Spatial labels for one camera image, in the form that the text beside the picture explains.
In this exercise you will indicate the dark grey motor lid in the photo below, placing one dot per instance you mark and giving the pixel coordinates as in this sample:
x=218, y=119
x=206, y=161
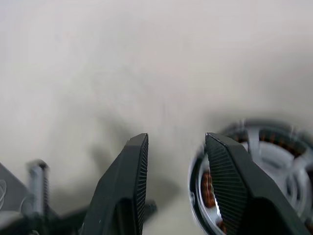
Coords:
x=12, y=188

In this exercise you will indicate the silver motor housing copper windings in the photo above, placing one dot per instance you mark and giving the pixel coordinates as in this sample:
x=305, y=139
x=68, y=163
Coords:
x=207, y=183

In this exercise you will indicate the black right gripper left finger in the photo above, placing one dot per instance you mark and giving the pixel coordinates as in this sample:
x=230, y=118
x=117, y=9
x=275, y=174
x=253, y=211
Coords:
x=115, y=191

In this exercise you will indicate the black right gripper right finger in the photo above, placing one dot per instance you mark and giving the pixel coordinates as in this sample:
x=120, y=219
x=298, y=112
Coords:
x=244, y=186

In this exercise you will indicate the spoked rotor black rim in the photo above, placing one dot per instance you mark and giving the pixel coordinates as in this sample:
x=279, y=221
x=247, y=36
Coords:
x=276, y=156

